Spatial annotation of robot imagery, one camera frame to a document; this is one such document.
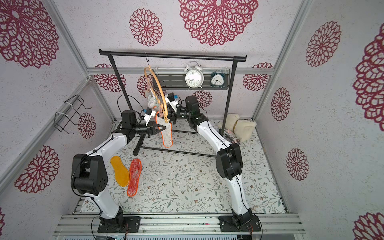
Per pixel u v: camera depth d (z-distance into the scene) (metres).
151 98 0.87
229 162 0.59
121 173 0.91
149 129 0.75
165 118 0.68
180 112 0.73
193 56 0.60
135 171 0.92
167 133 0.83
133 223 0.73
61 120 0.73
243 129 1.03
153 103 0.82
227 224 0.73
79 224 0.75
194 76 0.88
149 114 0.75
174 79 0.93
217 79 0.90
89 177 0.48
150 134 0.77
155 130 0.78
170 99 0.70
